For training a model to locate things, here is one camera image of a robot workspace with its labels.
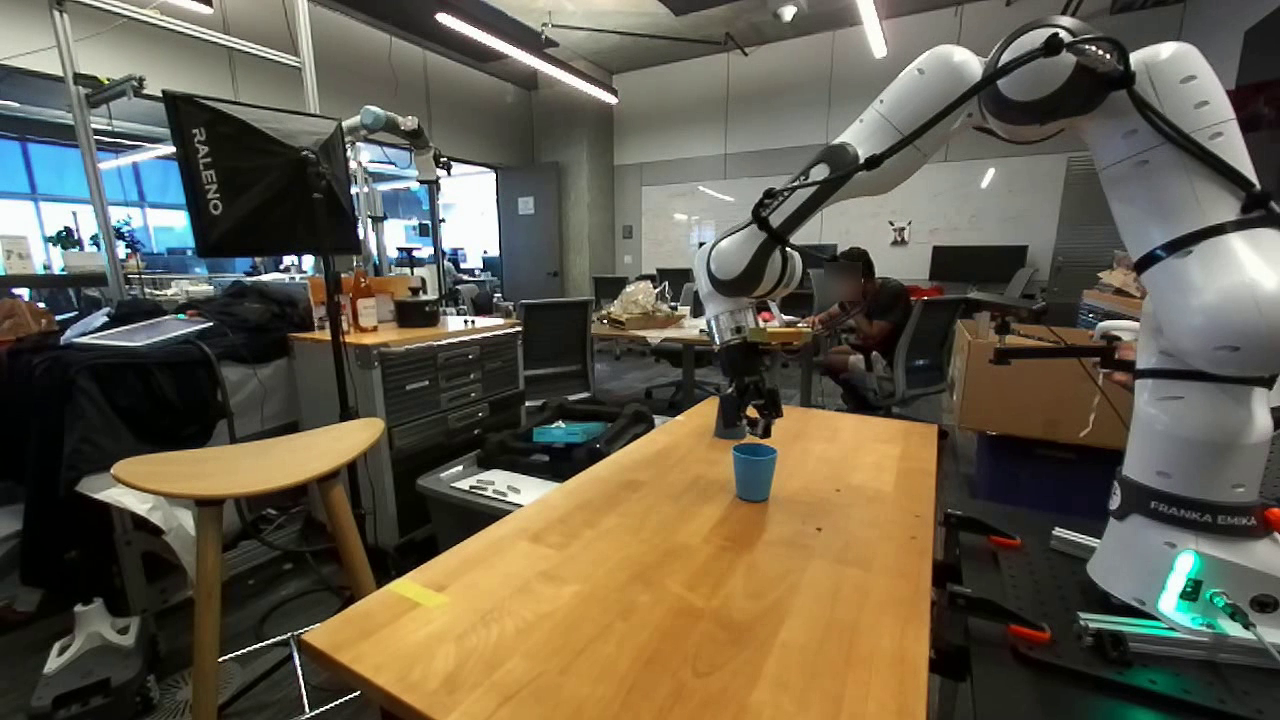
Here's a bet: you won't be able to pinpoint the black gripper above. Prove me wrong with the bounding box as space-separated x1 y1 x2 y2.
710 337 786 445

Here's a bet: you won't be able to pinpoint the seated person dark shirt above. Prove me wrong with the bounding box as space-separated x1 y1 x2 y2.
797 245 921 417

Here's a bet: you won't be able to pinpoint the long ceiling light strip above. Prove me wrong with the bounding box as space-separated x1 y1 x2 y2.
430 9 623 112

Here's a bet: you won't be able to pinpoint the blue plastic cup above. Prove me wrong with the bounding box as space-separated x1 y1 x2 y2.
727 441 781 507

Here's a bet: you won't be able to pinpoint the dark blue storage bin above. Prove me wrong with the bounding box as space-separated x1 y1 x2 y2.
968 431 1129 519

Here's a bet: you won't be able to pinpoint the black light stand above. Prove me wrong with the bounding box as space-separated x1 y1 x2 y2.
315 251 356 425

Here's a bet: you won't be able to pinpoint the white floor object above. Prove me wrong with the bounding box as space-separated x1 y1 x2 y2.
27 595 150 720

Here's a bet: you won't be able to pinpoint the short ceiling light strip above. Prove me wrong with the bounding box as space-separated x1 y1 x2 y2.
851 0 891 62

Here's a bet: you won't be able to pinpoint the yellow tape strip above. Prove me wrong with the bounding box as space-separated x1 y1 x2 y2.
388 575 451 611

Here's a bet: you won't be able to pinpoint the orange handled black clamp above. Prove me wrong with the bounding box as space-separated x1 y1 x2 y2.
940 507 1028 561
933 585 1057 682

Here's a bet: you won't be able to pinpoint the grey drawer cabinet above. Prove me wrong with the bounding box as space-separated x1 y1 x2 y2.
286 314 528 553

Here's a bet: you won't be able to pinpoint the orange bottle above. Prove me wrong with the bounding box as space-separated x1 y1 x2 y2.
346 270 385 337

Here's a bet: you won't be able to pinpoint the white cloth pile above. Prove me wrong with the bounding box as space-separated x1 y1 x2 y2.
590 277 688 333

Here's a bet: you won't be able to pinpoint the wooden work table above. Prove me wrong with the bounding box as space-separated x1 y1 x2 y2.
586 314 815 407

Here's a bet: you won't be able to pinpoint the silver metal pole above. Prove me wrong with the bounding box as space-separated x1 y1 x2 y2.
42 0 126 303

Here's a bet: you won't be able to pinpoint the black office chair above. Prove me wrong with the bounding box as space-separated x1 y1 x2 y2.
514 292 598 405

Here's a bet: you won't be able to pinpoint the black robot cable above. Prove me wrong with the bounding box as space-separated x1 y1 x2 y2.
747 23 1280 245

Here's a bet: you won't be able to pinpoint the black softbox light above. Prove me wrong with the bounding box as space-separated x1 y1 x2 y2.
159 88 362 263

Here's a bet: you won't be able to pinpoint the teal flat item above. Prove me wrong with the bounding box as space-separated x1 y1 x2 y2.
528 417 615 450

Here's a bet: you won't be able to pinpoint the black cloth covered table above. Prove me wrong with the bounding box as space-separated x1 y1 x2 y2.
0 313 303 615

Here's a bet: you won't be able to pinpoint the wooden stool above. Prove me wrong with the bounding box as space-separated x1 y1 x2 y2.
108 413 388 720

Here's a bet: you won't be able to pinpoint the grey flat crate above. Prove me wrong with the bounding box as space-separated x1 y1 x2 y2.
411 450 569 542

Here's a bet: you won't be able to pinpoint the grey door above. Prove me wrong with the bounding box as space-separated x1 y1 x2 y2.
499 165 569 303

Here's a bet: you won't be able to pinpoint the large cardboard box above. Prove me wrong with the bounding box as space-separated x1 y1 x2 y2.
947 313 1136 457

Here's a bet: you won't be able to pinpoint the white wall whiteboard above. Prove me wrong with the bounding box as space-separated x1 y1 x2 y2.
634 152 1073 288

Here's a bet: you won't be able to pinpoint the cardboard scrap pile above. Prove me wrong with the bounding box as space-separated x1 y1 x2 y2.
1090 259 1153 309

